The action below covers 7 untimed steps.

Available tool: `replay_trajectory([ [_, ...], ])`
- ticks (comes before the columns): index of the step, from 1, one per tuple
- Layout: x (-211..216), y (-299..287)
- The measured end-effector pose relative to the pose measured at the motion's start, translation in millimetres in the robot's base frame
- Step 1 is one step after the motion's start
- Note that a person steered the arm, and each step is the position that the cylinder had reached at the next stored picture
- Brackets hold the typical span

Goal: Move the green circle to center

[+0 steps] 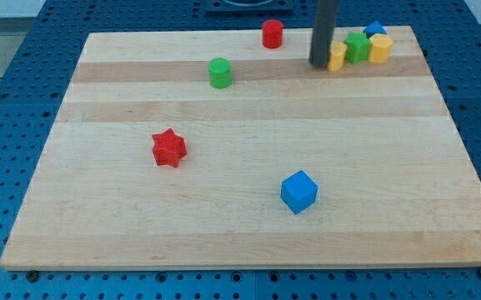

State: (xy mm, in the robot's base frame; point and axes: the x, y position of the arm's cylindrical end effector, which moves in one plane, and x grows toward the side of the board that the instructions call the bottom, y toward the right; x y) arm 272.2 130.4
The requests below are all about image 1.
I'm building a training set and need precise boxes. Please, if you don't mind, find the light wooden board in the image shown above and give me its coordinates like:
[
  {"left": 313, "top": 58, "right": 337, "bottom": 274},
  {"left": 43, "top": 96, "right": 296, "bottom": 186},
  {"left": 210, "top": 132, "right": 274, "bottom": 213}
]
[{"left": 0, "top": 26, "right": 481, "bottom": 271}]

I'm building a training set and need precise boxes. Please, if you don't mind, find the blue cube block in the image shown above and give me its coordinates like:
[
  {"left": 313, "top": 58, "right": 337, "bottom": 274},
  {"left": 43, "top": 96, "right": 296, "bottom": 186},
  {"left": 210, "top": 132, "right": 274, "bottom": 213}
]
[{"left": 280, "top": 170, "right": 318, "bottom": 214}]

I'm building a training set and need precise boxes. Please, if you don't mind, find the red star block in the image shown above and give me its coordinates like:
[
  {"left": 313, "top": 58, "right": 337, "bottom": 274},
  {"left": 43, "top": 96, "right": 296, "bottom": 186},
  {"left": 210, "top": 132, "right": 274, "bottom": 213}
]
[{"left": 152, "top": 128, "right": 188, "bottom": 168}]

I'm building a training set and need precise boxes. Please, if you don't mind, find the green cylinder block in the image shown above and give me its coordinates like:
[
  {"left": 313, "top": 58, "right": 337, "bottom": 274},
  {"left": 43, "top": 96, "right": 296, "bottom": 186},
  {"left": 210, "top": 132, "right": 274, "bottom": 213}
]
[{"left": 208, "top": 57, "right": 233, "bottom": 88}]

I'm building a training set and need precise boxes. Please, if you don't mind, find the red cylinder block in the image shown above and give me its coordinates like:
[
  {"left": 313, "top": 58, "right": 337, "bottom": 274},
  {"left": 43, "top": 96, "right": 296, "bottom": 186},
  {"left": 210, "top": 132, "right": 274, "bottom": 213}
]
[{"left": 262, "top": 19, "right": 283, "bottom": 49}]

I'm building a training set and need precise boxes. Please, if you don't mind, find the yellow half-hidden block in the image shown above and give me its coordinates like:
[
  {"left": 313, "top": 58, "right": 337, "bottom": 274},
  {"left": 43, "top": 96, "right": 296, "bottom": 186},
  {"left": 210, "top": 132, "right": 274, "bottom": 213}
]
[{"left": 327, "top": 41, "right": 348, "bottom": 72}]

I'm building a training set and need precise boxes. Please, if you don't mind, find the green star block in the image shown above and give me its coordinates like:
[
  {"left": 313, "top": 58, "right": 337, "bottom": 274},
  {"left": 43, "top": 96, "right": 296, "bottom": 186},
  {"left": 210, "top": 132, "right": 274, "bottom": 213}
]
[{"left": 344, "top": 32, "right": 372, "bottom": 63}]

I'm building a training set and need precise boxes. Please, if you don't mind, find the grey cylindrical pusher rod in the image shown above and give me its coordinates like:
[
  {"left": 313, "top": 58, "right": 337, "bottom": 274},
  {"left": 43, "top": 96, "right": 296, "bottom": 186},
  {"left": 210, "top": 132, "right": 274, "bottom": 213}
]
[{"left": 308, "top": 0, "right": 339, "bottom": 68}]

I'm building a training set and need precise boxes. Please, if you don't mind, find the yellow hexagon block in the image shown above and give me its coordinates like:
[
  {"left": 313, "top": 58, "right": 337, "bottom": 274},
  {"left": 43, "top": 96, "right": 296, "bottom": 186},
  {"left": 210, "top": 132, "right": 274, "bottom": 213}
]
[{"left": 368, "top": 33, "right": 394, "bottom": 63}]

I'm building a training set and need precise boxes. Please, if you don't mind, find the blue triangle block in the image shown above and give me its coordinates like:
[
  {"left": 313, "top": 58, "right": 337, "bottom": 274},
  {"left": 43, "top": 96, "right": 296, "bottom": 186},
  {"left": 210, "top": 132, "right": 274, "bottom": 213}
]
[{"left": 363, "top": 21, "right": 387, "bottom": 38}]

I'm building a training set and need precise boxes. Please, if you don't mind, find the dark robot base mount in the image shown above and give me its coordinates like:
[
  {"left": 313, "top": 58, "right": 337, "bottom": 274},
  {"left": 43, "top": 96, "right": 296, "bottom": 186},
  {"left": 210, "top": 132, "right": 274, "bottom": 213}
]
[{"left": 203, "top": 0, "right": 294, "bottom": 15}]

